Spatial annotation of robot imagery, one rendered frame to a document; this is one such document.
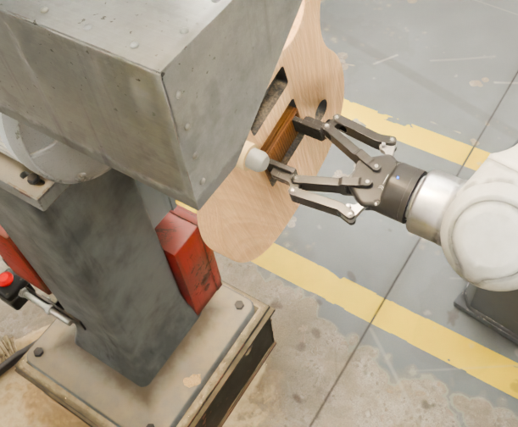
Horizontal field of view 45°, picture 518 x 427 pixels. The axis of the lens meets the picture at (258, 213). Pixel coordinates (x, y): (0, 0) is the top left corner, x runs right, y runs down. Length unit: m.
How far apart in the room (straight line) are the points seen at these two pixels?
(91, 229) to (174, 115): 0.76
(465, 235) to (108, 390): 1.21
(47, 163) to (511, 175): 0.52
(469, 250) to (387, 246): 1.52
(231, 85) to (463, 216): 0.26
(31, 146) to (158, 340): 0.90
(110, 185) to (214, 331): 0.63
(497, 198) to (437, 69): 2.11
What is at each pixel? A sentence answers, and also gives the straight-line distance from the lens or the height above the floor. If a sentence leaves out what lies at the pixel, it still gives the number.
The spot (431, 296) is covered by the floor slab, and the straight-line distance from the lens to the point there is 2.04.
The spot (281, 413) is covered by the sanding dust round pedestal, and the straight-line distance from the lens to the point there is 1.87.
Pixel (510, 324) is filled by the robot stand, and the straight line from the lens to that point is 1.97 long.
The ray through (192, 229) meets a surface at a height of 0.62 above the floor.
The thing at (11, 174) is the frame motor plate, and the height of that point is 1.12.
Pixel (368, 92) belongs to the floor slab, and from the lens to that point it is 2.57.
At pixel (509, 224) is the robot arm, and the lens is 0.59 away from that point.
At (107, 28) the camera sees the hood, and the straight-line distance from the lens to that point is 0.43.
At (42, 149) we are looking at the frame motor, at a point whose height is 1.25.
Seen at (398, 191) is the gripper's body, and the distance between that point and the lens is 0.81.
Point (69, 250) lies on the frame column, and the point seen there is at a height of 0.88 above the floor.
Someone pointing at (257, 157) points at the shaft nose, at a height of 1.26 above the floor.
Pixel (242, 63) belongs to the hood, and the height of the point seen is 1.47.
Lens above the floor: 1.78
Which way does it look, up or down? 54 degrees down
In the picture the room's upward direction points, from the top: 9 degrees counter-clockwise
